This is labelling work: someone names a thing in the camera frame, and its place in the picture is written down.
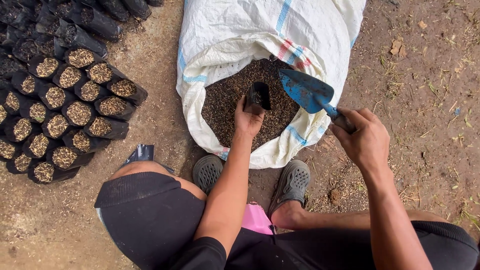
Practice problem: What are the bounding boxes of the person's left leg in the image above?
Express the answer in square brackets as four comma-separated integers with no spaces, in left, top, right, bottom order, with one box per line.
[108,161,208,201]

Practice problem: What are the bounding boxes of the blue metal garden trowel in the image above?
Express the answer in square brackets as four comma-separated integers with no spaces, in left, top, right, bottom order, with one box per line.
[278,68,357,134]

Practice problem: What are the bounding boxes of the person's leg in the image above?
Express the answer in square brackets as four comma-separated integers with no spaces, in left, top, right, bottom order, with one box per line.
[270,200,449,232]
[108,161,208,201]

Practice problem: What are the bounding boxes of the person's right leg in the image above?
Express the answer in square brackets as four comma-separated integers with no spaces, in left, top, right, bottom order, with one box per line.
[270,200,449,232]

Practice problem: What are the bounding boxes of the dark husk soil mix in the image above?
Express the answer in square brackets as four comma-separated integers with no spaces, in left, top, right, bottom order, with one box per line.
[201,58,301,151]

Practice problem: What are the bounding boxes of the grey right clog shoe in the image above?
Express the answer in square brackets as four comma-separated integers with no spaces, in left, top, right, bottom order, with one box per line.
[268,160,311,219]

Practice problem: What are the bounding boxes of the grey left clog shoe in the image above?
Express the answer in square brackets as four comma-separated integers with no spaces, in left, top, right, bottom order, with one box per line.
[192,154,224,196]

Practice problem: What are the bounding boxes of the pink plastic stool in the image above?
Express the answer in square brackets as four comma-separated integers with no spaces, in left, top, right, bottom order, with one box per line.
[241,202,275,236]

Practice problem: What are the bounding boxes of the flat pile of empty black bags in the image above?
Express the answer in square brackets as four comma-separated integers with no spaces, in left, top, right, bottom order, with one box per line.
[122,144,175,174]

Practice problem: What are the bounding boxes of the white woven sack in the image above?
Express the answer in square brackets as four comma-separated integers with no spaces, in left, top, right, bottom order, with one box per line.
[176,0,367,170]

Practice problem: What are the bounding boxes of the person's right hand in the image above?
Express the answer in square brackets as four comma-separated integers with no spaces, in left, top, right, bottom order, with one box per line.
[328,107,391,173]

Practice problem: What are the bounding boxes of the large dry brown leaf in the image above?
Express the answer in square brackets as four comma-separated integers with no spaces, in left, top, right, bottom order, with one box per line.
[389,37,408,59]

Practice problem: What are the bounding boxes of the person's left hand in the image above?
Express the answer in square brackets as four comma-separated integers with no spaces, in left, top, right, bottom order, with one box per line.
[234,95,267,139]

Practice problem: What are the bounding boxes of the group of filled black grow bags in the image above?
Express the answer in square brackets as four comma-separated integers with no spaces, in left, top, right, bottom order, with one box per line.
[0,0,164,185]

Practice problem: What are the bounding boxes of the person's black shorts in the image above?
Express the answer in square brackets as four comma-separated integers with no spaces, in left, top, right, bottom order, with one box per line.
[94,171,480,270]

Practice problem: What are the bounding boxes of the grey clog shoe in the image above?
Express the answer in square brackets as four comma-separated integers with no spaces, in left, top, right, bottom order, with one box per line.
[268,160,311,219]
[192,154,224,196]

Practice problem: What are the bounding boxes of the small black plastic grow bag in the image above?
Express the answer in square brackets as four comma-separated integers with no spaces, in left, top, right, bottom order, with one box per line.
[243,82,272,115]

